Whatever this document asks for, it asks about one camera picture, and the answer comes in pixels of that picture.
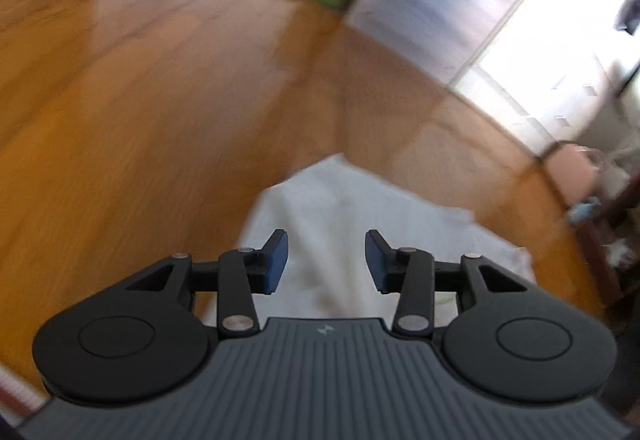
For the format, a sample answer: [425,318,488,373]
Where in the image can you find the pink bag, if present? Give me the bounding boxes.
[542,142,607,212]

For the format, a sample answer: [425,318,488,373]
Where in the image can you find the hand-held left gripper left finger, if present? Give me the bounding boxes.
[125,229,292,339]

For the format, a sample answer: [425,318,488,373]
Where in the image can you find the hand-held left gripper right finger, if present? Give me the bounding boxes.
[365,229,531,338]

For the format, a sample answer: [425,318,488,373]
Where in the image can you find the light blue bottle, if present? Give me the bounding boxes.
[567,197,602,224]

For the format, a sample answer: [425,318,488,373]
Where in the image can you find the dark wooden desk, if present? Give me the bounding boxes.
[575,165,640,316]

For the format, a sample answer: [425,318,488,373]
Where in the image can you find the striped mat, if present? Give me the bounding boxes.
[0,364,53,418]

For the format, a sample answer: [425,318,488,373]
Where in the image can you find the white robe with green trim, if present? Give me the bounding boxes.
[192,154,538,323]

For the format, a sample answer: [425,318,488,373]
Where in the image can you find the white drawer cabinet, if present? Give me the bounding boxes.
[450,0,640,158]

